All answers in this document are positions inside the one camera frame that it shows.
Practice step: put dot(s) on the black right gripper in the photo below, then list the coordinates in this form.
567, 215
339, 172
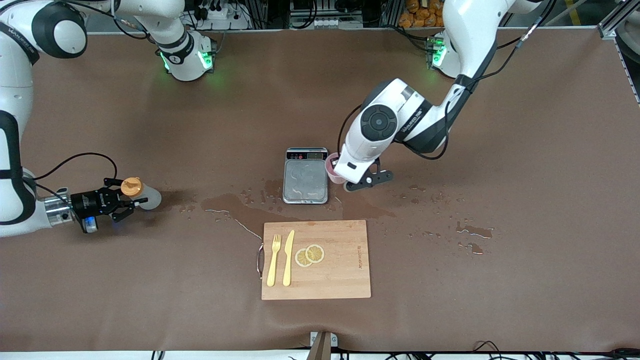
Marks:
88, 203

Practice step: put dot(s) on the translucent sauce bottle orange cap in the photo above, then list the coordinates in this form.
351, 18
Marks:
150, 195

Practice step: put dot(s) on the pink plastic cup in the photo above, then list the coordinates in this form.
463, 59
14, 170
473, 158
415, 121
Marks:
331, 170

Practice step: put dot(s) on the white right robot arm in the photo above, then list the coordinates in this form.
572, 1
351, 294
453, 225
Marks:
10, 75

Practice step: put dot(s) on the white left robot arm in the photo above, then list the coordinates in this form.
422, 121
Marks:
470, 30

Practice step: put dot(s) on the yellow plastic fork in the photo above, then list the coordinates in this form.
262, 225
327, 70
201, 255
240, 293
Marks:
272, 265

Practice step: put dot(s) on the yellow plastic knife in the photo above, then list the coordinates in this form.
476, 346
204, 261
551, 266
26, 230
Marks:
288, 260

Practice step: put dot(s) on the silver kitchen scale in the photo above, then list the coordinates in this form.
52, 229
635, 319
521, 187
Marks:
305, 180

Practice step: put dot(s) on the lemon slice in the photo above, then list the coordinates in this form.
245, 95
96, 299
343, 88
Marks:
301, 259
315, 253

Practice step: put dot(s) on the white power strip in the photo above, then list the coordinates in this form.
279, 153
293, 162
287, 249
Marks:
220, 17

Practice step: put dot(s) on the wooden cutting board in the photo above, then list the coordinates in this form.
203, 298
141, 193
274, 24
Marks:
340, 270

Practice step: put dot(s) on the orange snack packs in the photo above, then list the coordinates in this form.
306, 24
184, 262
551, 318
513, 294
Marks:
420, 15

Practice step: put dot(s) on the metal table edge bracket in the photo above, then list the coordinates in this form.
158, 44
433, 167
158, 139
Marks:
323, 345

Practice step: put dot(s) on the aluminium frame profile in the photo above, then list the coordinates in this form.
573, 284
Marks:
617, 22

